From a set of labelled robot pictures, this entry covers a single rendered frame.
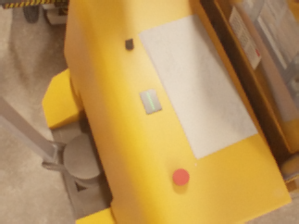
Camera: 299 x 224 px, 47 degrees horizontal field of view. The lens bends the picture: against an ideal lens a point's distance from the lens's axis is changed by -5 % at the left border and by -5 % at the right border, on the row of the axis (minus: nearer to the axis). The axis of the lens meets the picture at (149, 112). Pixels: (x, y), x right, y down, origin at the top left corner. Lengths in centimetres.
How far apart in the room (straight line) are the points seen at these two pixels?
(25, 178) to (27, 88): 48
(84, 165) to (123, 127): 46
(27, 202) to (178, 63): 116
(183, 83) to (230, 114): 14
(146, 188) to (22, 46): 144
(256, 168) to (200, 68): 29
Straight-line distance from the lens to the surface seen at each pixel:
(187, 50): 97
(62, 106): 152
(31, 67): 206
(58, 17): 203
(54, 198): 181
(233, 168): 88
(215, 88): 93
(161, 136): 88
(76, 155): 136
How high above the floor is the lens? 174
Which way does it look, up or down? 71 degrees down
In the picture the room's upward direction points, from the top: 2 degrees counter-clockwise
